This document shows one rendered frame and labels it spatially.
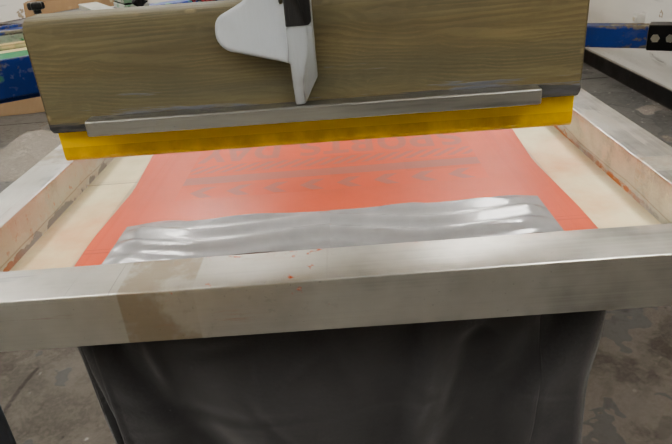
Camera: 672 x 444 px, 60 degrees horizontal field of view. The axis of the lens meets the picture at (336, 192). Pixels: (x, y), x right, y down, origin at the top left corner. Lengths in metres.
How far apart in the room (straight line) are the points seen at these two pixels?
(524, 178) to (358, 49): 0.25
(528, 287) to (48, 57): 0.33
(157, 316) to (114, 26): 0.18
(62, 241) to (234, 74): 0.24
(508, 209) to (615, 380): 1.37
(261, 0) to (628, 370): 1.65
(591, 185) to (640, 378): 1.33
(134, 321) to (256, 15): 0.20
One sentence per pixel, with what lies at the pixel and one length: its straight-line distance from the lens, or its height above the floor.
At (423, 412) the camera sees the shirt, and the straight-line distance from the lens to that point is 0.56.
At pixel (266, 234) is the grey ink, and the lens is 0.47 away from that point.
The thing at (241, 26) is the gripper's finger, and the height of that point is 1.13.
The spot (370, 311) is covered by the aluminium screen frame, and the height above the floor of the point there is 0.96.
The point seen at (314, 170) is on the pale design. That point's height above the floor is 0.96.
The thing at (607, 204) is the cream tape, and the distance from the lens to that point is 0.53.
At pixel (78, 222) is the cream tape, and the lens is 0.58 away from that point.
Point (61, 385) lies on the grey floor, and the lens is 2.01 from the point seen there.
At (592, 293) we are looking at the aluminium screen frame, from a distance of 0.39.
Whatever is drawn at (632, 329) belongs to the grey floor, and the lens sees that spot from 2.03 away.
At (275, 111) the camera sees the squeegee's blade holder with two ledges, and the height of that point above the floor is 1.08.
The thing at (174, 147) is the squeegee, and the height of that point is 1.05.
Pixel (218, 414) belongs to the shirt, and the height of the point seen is 0.79.
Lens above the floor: 1.18
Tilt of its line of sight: 24 degrees down
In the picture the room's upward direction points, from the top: 5 degrees counter-clockwise
